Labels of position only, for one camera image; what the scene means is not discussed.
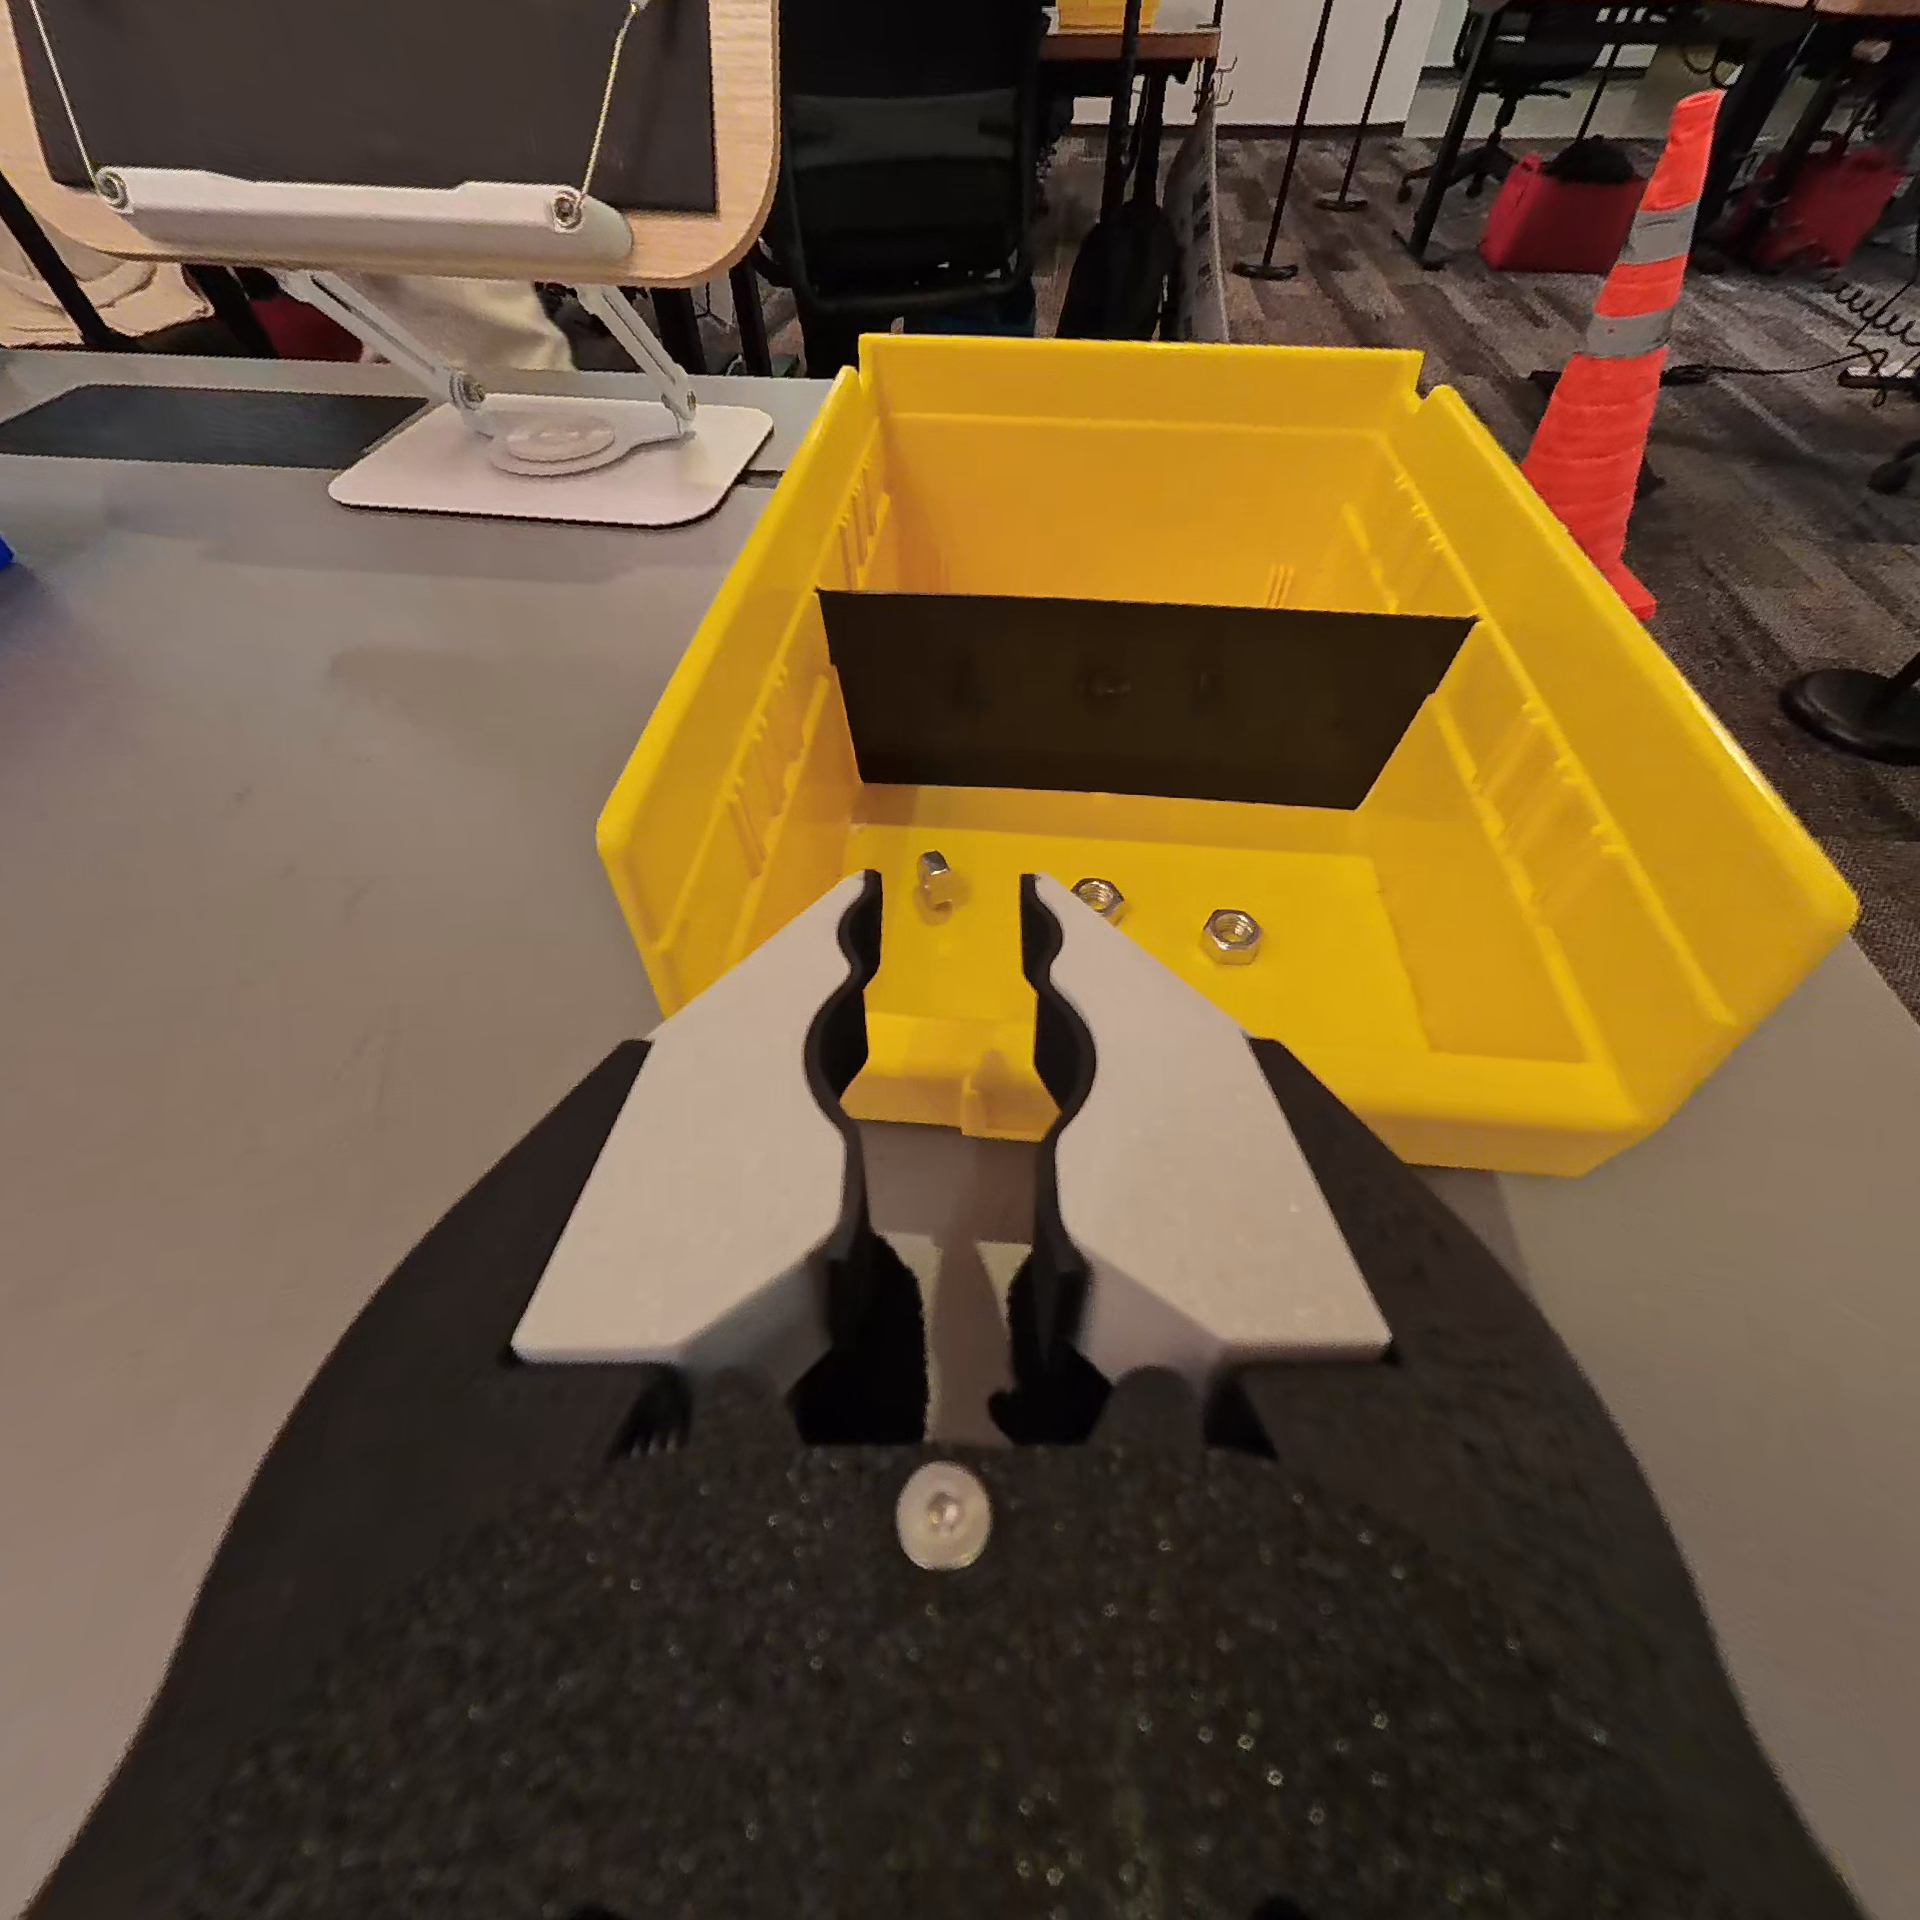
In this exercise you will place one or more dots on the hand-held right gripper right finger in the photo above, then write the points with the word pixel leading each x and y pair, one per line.
pixel 1200 1184

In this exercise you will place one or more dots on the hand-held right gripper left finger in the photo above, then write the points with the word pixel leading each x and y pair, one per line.
pixel 690 1184

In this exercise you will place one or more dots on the yellow plastic bin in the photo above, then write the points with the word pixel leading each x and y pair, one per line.
pixel 1350 990

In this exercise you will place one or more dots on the steel hex nut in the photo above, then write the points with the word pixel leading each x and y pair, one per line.
pixel 1230 933
pixel 1100 898
pixel 938 883

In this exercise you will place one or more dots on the grey desk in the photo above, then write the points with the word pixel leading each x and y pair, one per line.
pixel 300 826

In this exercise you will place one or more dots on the grey desk mat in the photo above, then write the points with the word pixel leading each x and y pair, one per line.
pixel 194 428

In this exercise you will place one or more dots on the black bin divider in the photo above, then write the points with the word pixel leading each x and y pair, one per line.
pixel 1124 692

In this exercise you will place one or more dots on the white monitor stand base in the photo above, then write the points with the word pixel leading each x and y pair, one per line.
pixel 599 480

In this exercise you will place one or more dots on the black round-base stand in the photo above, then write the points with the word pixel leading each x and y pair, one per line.
pixel 1862 714

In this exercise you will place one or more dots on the orange traffic cone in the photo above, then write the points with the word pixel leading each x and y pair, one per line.
pixel 1611 421

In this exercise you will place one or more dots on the beige jacket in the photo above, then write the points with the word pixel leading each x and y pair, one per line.
pixel 106 307

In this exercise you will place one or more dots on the black office chair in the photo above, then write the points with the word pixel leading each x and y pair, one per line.
pixel 902 149

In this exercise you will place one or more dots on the monitor with wooden frame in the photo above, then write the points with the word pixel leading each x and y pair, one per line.
pixel 375 90

